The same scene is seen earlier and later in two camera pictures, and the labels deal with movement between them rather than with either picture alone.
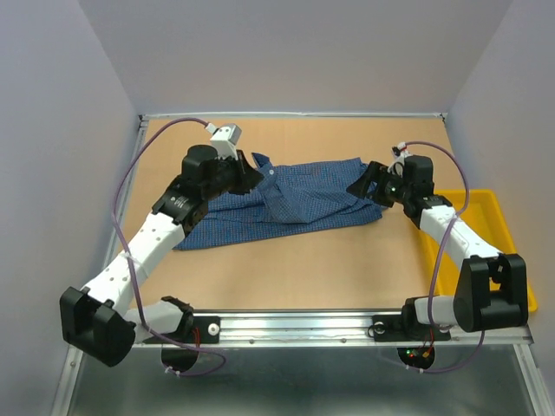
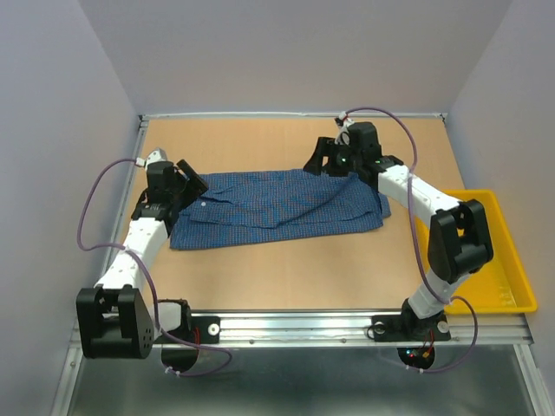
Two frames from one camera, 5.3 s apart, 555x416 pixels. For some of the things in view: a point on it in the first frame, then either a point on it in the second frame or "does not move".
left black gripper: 247,176 to 196,185
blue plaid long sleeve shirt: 293,198 does not move
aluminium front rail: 325,328 does not move
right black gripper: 375,172 to 325,146
